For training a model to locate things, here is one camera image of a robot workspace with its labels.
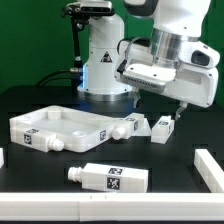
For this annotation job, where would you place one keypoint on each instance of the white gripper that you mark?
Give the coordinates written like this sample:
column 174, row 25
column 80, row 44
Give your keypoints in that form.
column 187, row 73

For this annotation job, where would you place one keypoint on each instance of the white desk top tray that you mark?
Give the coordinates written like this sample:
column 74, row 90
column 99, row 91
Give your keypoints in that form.
column 80, row 131

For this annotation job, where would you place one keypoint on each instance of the white marker sheet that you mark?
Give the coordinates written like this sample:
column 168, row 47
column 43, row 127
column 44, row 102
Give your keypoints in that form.
column 144, row 131

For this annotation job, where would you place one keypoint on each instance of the white front fence bar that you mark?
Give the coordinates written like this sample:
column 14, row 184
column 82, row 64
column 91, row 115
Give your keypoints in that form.
column 111, row 207

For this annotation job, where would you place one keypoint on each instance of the black camera stand pole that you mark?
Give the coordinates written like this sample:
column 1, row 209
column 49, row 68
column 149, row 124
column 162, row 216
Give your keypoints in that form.
column 78, row 64

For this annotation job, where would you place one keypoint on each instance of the black camera on stand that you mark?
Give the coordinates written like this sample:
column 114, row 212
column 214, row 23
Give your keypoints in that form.
column 89, row 8

